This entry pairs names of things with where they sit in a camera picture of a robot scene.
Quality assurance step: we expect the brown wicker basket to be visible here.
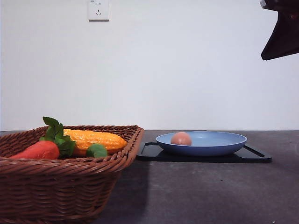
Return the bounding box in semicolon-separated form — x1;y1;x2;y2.
0;125;144;224

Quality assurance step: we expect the light blue plate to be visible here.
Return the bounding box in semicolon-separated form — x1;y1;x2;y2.
156;131;247;157

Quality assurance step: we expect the white wall power socket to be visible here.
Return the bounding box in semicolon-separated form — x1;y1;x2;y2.
88;0;110;22

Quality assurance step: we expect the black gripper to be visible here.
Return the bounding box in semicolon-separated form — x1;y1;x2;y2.
259;0;299;61

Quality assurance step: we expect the dark green rectangular tray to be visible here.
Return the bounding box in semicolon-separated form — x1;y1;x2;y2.
136;142;272;163

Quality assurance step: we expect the orange toy corn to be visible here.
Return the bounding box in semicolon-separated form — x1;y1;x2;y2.
64;129;127;156

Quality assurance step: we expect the brown egg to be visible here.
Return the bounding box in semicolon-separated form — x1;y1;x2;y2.
171;132;192;146

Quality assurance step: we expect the red toy carrot with leaves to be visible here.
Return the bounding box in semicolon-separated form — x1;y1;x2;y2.
10;117;76;160

